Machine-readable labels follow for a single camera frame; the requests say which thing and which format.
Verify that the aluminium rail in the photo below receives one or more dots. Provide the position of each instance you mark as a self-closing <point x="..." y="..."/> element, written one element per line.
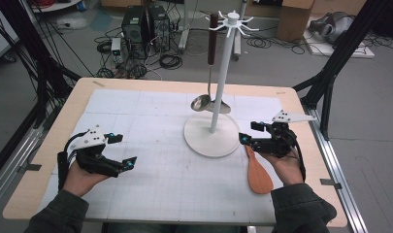
<point x="13" y="165"/>
<point x="333" y="161"/>

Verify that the black computer tower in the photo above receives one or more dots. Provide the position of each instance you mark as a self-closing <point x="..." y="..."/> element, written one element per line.
<point x="134" y="24"/>
<point x="160" y="27"/>

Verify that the small grey power supply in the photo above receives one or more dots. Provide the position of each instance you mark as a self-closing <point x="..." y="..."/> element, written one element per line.
<point x="116" y="47"/>

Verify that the white utensil rack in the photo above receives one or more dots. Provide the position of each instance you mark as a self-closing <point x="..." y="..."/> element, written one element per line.
<point x="223" y="74"/>

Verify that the white flat board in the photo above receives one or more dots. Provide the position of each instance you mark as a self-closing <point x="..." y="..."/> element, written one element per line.
<point x="346" y="51"/>

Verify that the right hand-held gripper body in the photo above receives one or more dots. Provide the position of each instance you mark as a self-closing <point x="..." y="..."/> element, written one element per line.
<point x="278" y="145"/>

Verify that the wooden table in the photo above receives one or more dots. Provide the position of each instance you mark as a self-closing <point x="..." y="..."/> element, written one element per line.
<point x="87" y="83"/>

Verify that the person's right hand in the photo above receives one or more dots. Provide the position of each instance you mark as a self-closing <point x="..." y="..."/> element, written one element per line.
<point x="288" y="171"/>

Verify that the black metal frame strut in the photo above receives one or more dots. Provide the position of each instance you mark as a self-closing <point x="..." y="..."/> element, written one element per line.
<point x="39" y="64"/>
<point x="339" y="55"/>

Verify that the white grid mat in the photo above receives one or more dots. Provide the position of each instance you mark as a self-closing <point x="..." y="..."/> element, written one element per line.
<point x="136" y="194"/>

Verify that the white metal stand leg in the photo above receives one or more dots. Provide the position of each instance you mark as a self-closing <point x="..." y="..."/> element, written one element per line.
<point x="237" y="48"/>
<point x="184" y="35"/>

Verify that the cardboard box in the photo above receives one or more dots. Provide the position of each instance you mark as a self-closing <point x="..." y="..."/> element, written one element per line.
<point x="292" y="22"/>

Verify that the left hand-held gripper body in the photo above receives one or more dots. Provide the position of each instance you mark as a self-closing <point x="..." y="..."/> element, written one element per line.
<point x="93" y="163"/>

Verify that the wooden rice paddle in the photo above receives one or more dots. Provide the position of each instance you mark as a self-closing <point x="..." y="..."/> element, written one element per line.
<point x="258" y="179"/>

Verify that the person's left hand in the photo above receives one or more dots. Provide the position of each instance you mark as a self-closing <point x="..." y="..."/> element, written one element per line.
<point x="77" y="183"/>

